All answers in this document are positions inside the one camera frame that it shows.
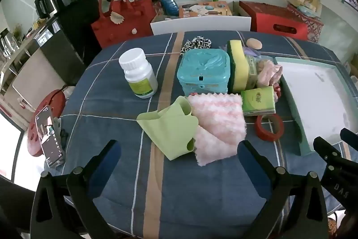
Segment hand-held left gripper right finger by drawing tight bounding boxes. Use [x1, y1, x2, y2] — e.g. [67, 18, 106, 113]
[237, 140, 328, 239]

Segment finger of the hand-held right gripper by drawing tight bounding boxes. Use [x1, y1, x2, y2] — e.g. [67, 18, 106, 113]
[340, 128, 358, 143]
[313, 137, 358, 172]

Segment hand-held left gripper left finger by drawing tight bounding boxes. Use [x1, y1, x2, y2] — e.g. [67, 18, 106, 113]
[30, 140, 122, 239]

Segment red tape roll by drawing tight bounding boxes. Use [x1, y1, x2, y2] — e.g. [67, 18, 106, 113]
[254, 114, 285, 142]

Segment teal tray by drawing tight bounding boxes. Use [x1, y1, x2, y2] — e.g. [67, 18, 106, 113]
[273, 56, 352, 156]

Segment pink fluffy towel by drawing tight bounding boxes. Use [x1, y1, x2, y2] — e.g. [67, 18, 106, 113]
[186, 93, 247, 167]

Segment green cloth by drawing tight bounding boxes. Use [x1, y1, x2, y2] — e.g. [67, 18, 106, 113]
[136, 96, 200, 161]

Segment pink frilly scrunchie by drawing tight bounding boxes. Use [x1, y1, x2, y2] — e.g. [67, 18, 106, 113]
[257, 60, 283, 87]

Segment yellow green sponge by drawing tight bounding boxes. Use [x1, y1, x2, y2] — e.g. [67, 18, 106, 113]
[226, 40, 250, 94]

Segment blue plaid tablecloth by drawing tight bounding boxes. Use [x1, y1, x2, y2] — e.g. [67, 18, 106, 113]
[45, 30, 358, 232]

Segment green tissue packet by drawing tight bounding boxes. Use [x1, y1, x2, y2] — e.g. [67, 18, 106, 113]
[241, 86, 276, 117]
[247, 56, 260, 89]

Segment smartphone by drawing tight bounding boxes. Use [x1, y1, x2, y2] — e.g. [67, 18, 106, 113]
[35, 105, 66, 168]

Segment red stool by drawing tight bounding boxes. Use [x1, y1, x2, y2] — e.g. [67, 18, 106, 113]
[26, 89, 66, 157]

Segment white pill bottle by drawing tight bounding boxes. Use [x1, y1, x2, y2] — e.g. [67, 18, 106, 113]
[119, 48, 159, 99]

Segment teal plastic box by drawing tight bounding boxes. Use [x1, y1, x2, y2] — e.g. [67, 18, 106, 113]
[177, 49, 231, 97]

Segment purple wipes packet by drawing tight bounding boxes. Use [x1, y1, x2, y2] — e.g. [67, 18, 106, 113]
[243, 46, 261, 58]

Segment red white patterned box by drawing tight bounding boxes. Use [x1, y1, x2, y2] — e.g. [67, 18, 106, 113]
[287, 4, 324, 44]

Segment beige round puff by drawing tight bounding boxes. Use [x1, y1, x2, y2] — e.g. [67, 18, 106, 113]
[246, 38, 263, 50]

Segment leopard print scrunchie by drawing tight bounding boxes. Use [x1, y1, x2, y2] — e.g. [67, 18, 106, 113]
[181, 36, 212, 56]

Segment light blue packet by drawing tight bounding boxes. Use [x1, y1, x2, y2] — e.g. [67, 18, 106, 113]
[297, 4, 317, 17]

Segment red felt bag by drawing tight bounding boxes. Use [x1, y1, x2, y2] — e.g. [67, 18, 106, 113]
[91, 0, 155, 49]

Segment red cardboard box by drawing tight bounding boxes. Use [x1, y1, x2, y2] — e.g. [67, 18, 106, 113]
[239, 0, 309, 41]

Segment white storage box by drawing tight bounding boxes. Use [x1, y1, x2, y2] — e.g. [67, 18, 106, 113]
[150, 16, 252, 36]

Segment steel kettle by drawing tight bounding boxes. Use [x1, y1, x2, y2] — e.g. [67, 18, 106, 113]
[0, 28, 21, 58]

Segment water bottle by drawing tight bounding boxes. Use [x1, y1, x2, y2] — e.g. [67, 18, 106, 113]
[158, 0, 180, 16]

